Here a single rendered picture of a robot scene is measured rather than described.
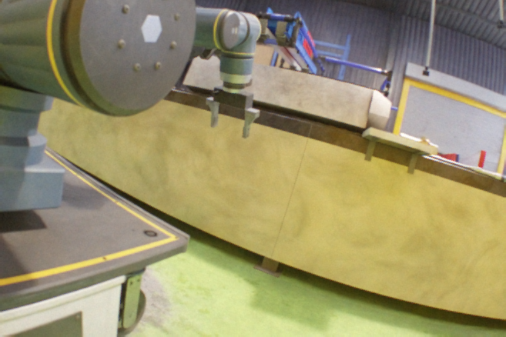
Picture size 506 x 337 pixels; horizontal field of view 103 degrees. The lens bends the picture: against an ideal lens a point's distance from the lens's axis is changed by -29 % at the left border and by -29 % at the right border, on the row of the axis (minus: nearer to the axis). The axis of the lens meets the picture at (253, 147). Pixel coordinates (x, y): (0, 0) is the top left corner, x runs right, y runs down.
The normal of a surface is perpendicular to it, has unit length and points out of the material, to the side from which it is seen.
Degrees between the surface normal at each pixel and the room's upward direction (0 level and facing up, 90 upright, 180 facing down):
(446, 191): 90
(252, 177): 90
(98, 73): 95
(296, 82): 80
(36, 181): 90
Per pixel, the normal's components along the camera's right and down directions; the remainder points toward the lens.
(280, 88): -0.26, -0.22
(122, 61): 0.91, 0.27
